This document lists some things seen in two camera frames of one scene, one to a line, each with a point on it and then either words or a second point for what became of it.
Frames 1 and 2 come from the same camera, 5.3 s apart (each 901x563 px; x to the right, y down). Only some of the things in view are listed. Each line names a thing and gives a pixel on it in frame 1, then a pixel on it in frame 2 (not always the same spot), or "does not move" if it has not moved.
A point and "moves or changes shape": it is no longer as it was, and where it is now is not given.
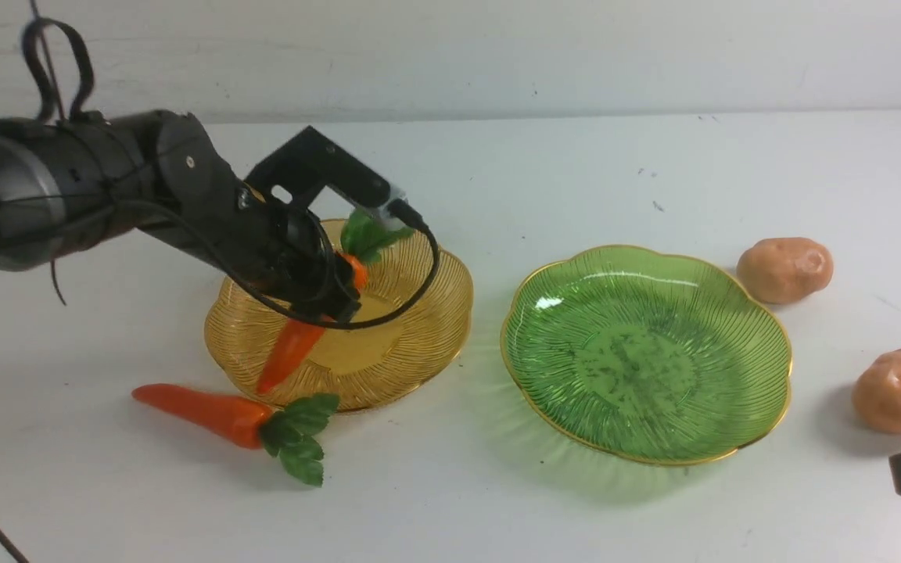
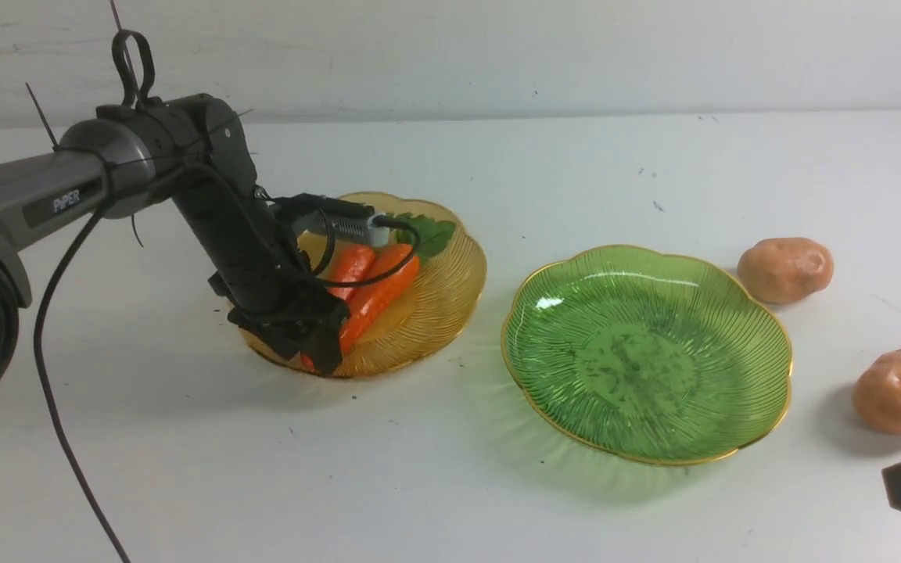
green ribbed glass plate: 649,356 does not move
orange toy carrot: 362,238 moves or changes shape
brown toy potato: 784,270 does not move
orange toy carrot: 292,432 → 347,263
